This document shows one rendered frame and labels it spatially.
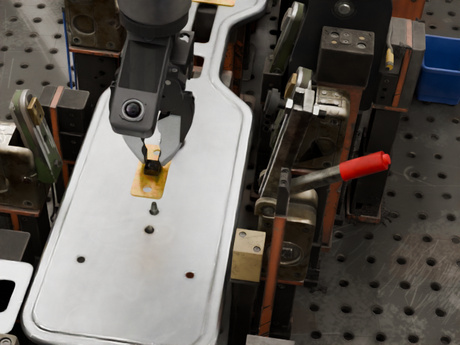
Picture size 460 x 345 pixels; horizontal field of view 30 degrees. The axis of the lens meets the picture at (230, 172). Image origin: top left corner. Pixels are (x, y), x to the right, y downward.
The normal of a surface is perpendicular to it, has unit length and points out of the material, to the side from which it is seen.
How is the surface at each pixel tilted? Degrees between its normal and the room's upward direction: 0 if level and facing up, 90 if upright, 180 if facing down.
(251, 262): 90
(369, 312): 0
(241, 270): 90
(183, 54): 1
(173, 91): 89
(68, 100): 0
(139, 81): 27
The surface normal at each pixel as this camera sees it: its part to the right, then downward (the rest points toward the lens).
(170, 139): -0.13, 0.70
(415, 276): 0.05, -0.69
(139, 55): 0.02, -0.28
